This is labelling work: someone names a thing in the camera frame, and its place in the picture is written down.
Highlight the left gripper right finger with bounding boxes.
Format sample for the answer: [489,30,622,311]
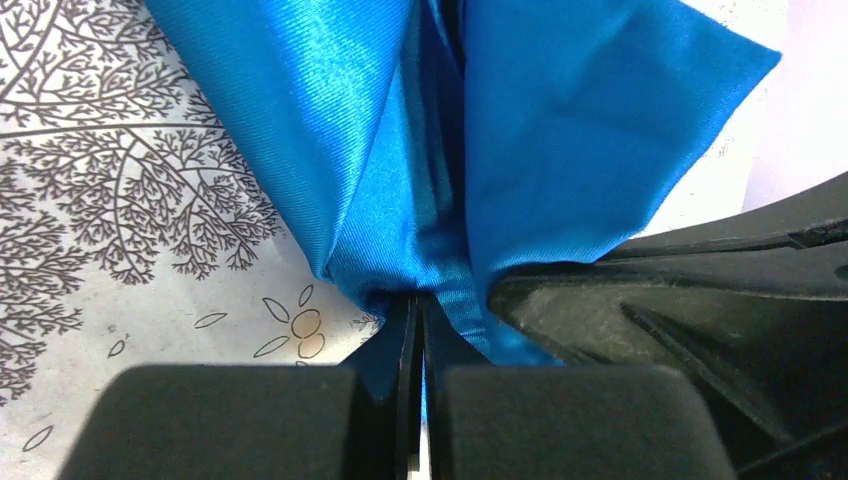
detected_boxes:
[420,299,735,479]

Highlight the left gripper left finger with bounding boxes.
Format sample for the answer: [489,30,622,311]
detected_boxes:
[59,295,418,479]

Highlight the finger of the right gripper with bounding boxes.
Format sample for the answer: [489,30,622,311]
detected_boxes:
[488,175,847,479]

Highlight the blue cloth napkin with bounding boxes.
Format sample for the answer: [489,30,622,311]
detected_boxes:
[147,1,780,365]

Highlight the floral tablecloth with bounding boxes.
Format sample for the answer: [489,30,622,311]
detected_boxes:
[1,1,764,479]

